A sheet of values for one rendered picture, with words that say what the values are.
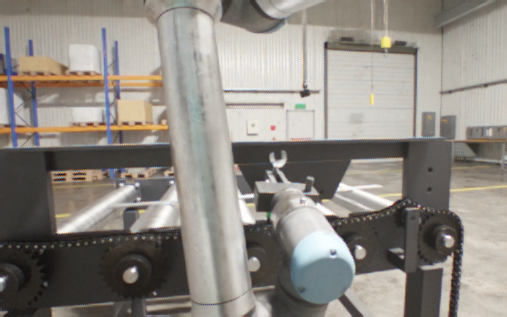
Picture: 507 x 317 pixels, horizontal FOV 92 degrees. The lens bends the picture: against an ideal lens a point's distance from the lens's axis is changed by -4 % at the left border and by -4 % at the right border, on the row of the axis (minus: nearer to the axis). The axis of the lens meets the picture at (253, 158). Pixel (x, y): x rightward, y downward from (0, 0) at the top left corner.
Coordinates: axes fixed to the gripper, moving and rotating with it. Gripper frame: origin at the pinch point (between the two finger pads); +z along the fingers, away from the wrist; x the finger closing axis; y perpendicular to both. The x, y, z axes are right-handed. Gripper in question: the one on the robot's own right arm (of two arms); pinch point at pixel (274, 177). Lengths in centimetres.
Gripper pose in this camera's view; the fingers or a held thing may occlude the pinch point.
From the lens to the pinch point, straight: 66.2
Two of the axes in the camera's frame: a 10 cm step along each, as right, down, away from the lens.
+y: 1.2, -9.4, -3.2
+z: -1.4, -3.4, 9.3
